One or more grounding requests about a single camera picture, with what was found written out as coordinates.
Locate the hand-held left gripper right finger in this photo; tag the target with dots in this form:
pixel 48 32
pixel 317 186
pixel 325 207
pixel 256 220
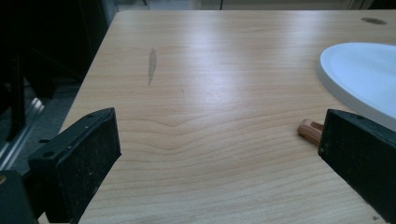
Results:
pixel 364 155

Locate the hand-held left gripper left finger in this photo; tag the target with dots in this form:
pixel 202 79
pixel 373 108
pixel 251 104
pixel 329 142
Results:
pixel 77 161

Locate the white utensil rack stand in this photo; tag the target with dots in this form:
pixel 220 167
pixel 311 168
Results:
pixel 367 74

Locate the dark round table grommet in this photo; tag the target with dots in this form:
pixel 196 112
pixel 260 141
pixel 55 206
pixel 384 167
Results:
pixel 373 20

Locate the aluminium floor rail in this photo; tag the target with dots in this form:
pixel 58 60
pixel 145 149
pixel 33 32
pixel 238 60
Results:
pixel 21 130

